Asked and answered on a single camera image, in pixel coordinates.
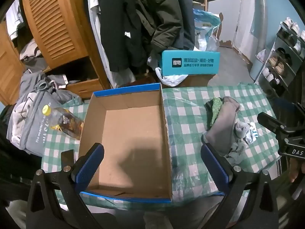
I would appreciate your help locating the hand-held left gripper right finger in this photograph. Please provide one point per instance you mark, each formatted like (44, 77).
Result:
(214, 169)

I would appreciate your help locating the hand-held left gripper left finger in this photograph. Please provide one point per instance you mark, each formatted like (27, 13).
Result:
(89, 169)

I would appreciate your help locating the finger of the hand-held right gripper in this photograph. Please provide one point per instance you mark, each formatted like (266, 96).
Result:
(269, 122)

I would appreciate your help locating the white blue striped sock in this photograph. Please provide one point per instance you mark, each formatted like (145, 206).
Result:
(251, 133)

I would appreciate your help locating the small grey sock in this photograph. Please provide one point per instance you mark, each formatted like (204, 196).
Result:
(241, 128)

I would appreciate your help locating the blue-rimmed cardboard box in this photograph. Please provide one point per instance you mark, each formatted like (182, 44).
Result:
(133, 136)

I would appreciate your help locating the person's right hand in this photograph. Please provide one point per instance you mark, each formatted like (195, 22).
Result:
(295, 169)

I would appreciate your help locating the yellow-capped plastic bottle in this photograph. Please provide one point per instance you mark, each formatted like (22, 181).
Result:
(66, 122)

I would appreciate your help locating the green checked tablecloth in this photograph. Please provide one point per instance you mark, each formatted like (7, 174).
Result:
(188, 124)

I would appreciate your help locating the light blue bin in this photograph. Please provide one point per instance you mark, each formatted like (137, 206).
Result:
(256, 69)

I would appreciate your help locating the group of assorted shoes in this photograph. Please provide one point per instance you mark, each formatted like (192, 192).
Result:
(280, 64)

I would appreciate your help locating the grey shoe rack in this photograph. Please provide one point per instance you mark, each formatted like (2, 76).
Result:
(278, 59)

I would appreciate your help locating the small white bag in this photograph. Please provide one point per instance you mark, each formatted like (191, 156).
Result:
(261, 54)

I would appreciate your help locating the grey tote bag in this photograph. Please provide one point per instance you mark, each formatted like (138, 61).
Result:
(33, 128)

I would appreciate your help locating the wooden wardrobe drawer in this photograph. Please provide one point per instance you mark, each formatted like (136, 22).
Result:
(85, 88)

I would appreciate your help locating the brown cardboard box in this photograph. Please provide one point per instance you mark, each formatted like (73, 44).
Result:
(200, 80)

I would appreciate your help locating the teal printed box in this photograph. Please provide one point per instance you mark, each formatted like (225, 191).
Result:
(190, 63)

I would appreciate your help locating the white plastic bag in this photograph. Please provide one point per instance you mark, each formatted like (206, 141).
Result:
(171, 78)

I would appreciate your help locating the wooden wardrobe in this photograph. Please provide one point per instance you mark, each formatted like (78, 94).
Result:
(78, 64)

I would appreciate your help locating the grey hoodie pile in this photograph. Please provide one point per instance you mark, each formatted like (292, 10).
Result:
(31, 81)

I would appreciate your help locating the white door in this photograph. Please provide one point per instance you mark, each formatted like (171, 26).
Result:
(250, 16)

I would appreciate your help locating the large blue-white plastic bag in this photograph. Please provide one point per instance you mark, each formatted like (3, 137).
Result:
(205, 28)

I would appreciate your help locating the dark navy hanging coat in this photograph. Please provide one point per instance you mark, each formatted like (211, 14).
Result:
(185, 23)

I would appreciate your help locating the grey clothes in wardrobe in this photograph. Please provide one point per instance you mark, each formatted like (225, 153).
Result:
(31, 51)

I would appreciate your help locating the white hanging garment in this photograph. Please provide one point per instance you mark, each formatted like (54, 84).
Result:
(97, 28)

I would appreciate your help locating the black hanging coat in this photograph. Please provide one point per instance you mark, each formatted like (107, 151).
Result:
(119, 28)

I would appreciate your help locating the olive green hanging jacket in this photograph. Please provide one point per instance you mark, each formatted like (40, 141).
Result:
(162, 16)

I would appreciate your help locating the white hanging shirt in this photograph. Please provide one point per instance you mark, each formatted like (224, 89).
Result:
(14, 19)

